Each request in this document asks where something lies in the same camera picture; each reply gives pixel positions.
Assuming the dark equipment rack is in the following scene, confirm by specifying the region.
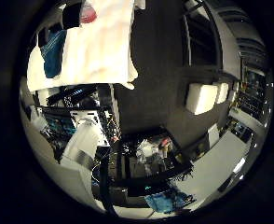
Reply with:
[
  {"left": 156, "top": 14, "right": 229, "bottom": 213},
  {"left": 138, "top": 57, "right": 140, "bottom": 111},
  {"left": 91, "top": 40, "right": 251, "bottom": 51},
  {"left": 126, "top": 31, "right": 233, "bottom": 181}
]
[{"left": 236, "top": 59, "right": 270, "bottom": 125}]

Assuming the white cloth with yellow stripes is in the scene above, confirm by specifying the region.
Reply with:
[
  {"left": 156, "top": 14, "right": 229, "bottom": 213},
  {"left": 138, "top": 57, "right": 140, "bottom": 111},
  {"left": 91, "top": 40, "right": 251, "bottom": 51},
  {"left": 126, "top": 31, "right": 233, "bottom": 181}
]
[{"left": 26, "top": 0, "right": 147, "bottom": 92}]

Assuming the white machine housing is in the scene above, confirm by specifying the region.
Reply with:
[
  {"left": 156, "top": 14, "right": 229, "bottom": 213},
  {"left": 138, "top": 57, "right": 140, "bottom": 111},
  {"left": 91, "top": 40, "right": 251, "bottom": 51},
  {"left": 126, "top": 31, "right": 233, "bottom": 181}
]
[{"left": 61, "top": 119, "right": 110, "bottom": 171}]

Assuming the blue cloth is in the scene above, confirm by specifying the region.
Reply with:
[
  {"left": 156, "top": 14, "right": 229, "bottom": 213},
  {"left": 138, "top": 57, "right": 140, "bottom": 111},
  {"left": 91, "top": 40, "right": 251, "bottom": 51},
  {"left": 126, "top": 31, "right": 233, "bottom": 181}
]
[{"left": 38, "top": 29, "right": 68, "bottom": 79}]

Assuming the small white foam block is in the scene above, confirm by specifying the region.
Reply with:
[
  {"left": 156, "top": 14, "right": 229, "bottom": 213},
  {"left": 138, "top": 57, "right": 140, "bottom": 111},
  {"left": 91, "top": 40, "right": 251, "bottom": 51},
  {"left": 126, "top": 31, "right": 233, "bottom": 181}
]
[{"left": 215, "top": 81, "right": 230, "bottom": 105}]

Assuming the large white foam block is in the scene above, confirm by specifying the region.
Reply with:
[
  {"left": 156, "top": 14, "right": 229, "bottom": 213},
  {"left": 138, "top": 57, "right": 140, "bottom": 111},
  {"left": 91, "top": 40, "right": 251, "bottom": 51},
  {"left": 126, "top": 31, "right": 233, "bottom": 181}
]
[{"left": 185, "top": 83, "right": 219, "bottom": 116}]

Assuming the crumpled blue fabric bundle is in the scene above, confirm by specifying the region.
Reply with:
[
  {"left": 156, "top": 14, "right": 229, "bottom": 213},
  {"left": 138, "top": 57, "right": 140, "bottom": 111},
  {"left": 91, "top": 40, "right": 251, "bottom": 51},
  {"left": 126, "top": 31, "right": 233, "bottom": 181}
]
[{"left": 144, "top": 189, "right": 196, "bottom": 215}]

